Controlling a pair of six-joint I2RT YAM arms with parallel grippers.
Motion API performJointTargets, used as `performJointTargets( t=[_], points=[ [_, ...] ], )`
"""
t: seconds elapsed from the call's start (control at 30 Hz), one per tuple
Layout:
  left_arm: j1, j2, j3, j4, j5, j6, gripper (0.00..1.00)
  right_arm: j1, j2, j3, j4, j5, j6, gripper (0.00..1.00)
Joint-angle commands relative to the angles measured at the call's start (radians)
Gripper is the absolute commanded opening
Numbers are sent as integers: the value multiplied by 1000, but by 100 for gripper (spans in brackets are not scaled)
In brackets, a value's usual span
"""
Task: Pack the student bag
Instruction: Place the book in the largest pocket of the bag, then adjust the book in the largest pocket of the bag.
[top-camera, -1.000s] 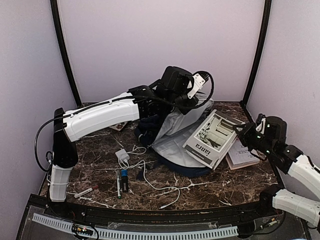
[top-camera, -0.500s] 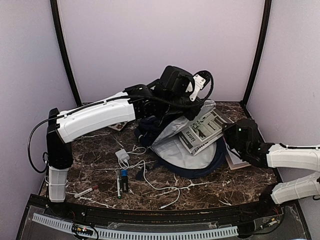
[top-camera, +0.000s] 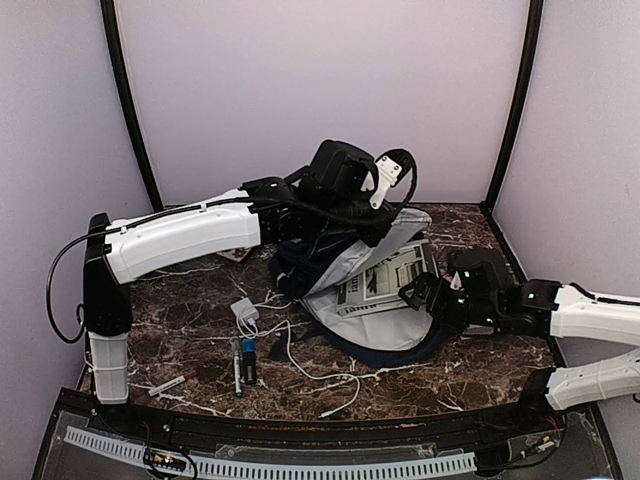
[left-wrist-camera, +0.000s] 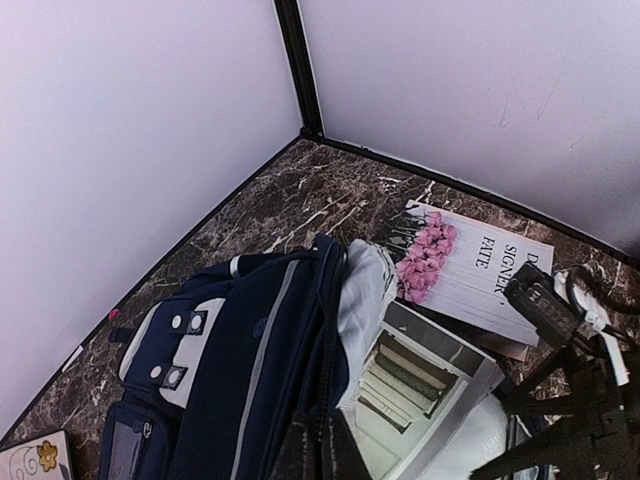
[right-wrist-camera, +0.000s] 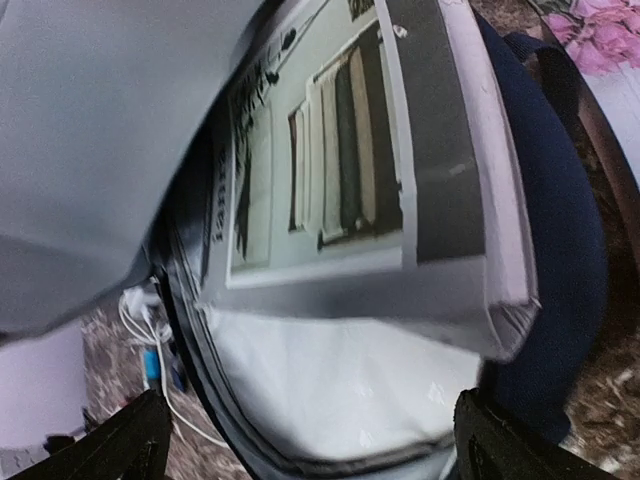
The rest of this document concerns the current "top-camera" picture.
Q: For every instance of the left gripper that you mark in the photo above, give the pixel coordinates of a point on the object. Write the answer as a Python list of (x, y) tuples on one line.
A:
[(373, 232)]

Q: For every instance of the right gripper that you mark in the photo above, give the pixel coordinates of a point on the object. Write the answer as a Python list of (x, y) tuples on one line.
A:
[(436, 306)]

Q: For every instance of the grey ianra booklet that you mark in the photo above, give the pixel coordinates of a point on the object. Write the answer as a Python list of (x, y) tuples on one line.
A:
[(376, 289)]

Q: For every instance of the navy blue student backpack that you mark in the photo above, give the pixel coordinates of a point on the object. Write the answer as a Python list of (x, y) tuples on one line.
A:
[(309, 272)]

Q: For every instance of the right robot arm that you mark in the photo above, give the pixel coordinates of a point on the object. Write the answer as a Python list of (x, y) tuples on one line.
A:
[(480, 293)]

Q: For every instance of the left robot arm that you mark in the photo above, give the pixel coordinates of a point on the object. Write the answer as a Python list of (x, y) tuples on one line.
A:
[(342, 188)]

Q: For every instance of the green capped white marker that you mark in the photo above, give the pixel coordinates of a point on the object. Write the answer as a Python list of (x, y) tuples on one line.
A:
[(237, 367)]

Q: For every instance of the red capped white marker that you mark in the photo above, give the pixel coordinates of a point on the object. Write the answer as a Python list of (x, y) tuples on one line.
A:
[(155, 391)]

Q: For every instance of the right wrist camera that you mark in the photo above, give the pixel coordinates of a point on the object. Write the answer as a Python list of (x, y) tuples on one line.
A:
[(456, 282)]

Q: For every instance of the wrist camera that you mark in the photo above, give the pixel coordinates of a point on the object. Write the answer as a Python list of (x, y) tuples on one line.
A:
[(385, 172), (456, 282)]

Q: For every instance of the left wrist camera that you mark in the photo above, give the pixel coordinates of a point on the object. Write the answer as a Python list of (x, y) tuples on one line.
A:
[(385, 172)]

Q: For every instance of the right black frame post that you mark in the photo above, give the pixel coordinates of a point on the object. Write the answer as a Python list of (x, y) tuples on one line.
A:
[(524, 73)]

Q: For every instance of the black frame post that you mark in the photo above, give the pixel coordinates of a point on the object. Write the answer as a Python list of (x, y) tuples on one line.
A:
[(524, 73), (123, 87)]

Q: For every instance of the white charger with cable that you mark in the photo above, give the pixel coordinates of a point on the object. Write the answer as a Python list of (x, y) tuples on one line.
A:
[(246, 315)]

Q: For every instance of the grey slotted cable duct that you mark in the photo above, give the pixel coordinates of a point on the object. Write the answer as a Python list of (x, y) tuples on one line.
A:
[(246, 463)]

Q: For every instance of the left black frame post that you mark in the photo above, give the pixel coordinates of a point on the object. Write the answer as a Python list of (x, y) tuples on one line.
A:
[(123, 87)]

